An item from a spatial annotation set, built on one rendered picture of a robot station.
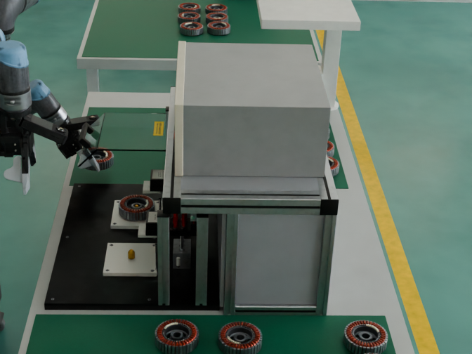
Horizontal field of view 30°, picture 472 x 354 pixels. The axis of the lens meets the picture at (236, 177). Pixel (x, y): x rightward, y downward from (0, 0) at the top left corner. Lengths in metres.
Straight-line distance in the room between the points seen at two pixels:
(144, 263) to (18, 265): 1.47
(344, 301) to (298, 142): 0.50
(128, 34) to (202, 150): 2.06
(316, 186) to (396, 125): 2.97
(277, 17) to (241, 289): 1.15
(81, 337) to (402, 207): 2.40
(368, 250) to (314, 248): 0.42
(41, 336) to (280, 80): 0.91
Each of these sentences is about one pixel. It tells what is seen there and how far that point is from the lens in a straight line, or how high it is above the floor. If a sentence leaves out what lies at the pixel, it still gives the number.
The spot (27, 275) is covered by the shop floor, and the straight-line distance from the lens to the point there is 3.87.
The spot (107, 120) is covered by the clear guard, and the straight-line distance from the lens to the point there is 2.70.
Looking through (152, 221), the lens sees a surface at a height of 0.92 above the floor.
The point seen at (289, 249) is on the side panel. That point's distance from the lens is 2.30.
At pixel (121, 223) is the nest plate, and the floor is 0.78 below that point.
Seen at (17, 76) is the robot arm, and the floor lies 1.44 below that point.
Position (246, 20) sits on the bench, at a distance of 4.47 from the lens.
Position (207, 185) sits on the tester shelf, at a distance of 2.25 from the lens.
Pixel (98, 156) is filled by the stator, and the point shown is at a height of 0.83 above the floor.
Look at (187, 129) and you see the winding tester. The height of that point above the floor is 1.25.
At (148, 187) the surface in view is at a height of 0.88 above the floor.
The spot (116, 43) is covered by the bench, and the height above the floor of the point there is 0.75.
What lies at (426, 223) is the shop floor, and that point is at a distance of 4.31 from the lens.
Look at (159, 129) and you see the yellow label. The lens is 2.63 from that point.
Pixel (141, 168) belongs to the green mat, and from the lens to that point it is 3.07.
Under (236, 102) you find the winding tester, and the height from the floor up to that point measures 1.32.
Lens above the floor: 2.25
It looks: 30 degrees down
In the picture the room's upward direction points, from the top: 2 degrees clockwise
